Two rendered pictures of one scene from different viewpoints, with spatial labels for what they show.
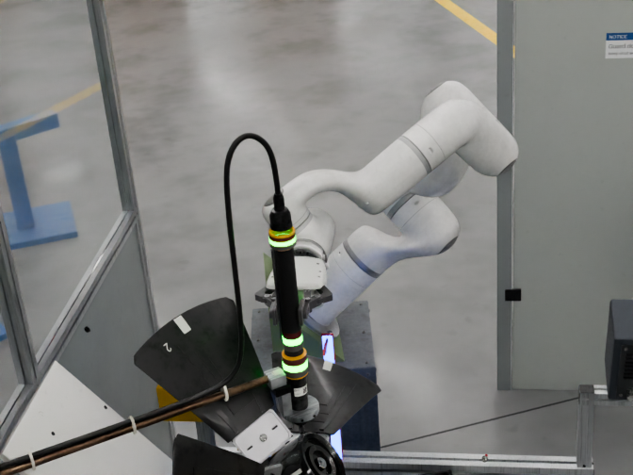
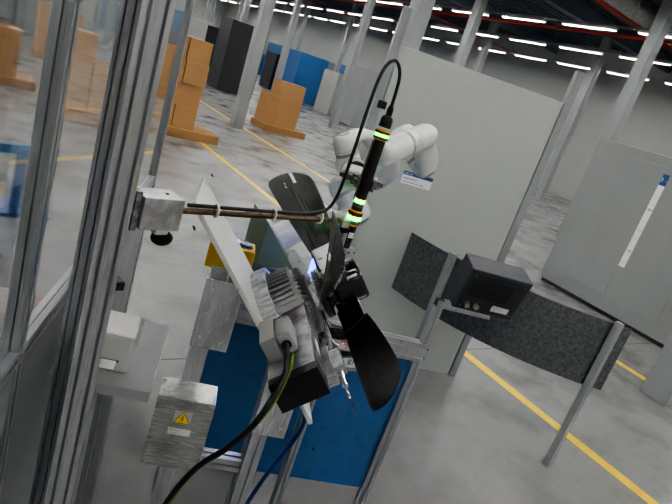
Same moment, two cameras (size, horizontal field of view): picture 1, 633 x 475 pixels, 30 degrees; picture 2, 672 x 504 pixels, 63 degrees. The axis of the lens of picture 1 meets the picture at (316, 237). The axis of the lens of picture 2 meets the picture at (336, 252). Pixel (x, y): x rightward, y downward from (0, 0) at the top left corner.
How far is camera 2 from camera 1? 109 cm
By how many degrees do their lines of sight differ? 25
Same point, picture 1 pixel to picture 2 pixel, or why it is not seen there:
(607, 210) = (377, 258)
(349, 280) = not seen: hidden behind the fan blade
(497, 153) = (432, 162)
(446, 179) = (387, 177)
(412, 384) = not seen: hidden behind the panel
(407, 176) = (406, 150)
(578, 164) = (372, 231)
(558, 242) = not seen: hidden behind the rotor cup
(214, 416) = (304, 233)
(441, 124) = (425, 131)
